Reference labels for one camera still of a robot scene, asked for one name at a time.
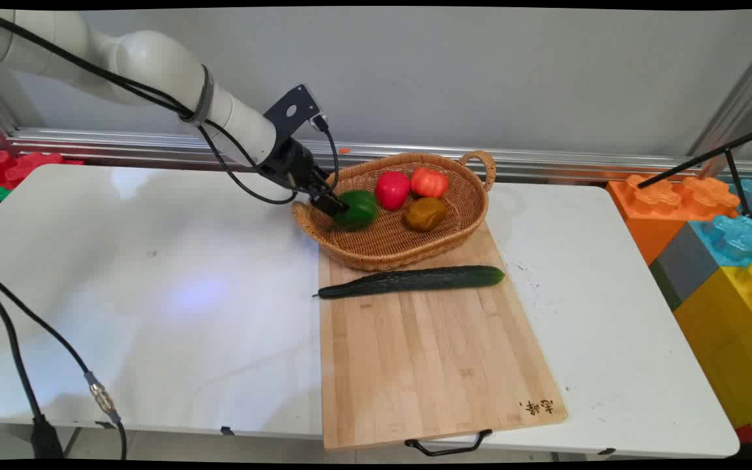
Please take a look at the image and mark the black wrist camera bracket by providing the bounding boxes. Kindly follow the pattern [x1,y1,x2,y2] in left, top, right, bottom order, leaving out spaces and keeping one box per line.
[263,84,330,142]

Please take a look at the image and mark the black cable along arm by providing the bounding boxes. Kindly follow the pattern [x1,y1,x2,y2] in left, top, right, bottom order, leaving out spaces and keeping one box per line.
[0,10,311,206]

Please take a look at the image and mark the black tripod rods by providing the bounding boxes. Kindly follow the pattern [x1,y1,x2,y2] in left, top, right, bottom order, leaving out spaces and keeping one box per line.
[637,123,752,227]

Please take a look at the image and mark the dark green cucumber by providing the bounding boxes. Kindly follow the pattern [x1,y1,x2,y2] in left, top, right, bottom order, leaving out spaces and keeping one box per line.
[313,265,506,300]

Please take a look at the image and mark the brown yellow bell pepper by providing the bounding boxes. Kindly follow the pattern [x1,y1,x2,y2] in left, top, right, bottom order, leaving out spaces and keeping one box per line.
[405,197,448,232]

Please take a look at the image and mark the orange giant building block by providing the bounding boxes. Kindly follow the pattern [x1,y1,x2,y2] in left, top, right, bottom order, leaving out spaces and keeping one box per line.
[606,174,741,266]

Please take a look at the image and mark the orange tomato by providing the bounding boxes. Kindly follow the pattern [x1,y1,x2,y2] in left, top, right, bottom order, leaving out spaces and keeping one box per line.
[410,167,450,199]

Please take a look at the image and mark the bamboo cutting board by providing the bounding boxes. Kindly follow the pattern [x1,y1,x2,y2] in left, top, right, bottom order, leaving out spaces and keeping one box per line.
[317,219,569,451]

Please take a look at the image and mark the black cable with metal connector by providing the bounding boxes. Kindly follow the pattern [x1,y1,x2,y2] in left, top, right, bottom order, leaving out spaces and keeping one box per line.
[0,264,128,461]

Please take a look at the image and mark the horizontal aluminium rail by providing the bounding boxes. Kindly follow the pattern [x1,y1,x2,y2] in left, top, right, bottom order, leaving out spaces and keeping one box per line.
[0,127,752,184]

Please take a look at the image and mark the black cable with plug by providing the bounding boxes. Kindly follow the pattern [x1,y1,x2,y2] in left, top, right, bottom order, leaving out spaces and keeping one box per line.
[0,274,65,459]

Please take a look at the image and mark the black camera usb cable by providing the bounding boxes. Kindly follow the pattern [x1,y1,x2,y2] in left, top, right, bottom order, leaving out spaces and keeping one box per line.
[313,116,341,194]

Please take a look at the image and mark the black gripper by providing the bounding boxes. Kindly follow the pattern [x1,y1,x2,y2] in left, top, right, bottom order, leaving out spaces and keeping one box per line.
[260,138,351,218]

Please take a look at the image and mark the black cutting board handle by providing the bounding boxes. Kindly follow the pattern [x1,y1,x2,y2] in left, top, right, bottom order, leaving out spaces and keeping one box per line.
[405,429,493,456]

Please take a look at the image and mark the grey giant building block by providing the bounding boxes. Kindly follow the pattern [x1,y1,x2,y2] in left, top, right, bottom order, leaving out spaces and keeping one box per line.
[649,222,724,311]

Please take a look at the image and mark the green bell pepper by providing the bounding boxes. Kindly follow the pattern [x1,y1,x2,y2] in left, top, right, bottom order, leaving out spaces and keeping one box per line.
[334,190,380,230]

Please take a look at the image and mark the red bell pepper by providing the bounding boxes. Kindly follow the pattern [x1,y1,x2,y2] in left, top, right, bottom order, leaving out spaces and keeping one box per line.
[375,170,411,211]

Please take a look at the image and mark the blue giant building block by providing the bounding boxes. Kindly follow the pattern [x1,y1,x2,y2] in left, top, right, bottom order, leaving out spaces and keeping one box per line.
[689,178,752,268]

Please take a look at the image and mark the yellow giant building block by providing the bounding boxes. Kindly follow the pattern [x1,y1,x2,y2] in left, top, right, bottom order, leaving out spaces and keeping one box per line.
[673,262,752,458]

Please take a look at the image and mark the slanted aluminium frame post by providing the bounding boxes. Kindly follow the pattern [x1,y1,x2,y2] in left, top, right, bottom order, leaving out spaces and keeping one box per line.
[686,29,752,178]

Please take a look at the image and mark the red giant building block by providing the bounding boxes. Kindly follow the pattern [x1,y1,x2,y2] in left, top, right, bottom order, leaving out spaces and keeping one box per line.
[0,149,84,194]

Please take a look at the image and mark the grey cable strap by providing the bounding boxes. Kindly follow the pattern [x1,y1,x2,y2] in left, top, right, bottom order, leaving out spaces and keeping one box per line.
[180,64,215,127]

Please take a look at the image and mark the woven wicker basket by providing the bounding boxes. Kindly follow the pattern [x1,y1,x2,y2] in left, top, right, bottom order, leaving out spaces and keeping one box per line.
[292,151,497,272]

